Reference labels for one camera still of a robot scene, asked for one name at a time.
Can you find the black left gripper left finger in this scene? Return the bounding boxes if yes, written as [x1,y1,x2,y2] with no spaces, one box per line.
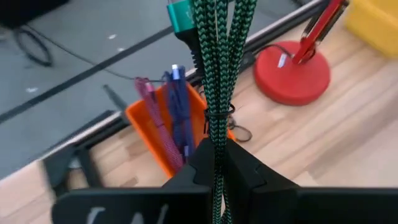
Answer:
[51,138,216,224]

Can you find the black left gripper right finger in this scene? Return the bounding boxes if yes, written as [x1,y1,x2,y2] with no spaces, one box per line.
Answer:
[223,138,398,224]

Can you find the red braided cable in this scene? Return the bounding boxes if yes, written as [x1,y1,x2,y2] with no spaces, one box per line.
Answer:
[134,77,184,172]

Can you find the purple braided cable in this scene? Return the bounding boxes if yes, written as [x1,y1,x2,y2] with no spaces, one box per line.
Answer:
[162,64,197,162]

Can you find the green braided cable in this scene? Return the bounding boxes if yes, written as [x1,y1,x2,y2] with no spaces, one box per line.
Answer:
[167,0,259,224]

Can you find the orange plastic basket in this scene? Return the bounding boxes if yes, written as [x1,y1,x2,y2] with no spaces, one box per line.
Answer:
[125,82,237,179]

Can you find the red desk lamp stand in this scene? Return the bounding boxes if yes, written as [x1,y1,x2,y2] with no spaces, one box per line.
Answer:
[253,0,351,106]

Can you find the yellow plastic basket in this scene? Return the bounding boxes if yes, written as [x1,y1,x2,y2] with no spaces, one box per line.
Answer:
[344,0,398,58]

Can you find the black lamp power cord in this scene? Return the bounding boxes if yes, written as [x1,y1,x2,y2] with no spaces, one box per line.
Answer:
[238,43,293,74]

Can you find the black floor cable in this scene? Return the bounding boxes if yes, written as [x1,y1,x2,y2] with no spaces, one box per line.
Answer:
[12,24,137,81]

